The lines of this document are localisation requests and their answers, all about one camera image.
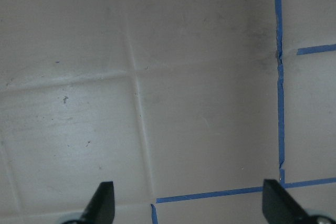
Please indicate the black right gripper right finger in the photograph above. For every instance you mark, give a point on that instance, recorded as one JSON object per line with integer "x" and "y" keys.
{"x": 278, "y": 206}

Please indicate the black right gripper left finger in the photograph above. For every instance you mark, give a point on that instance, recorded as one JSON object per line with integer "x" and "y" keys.
{"x": 101, "y": 207}

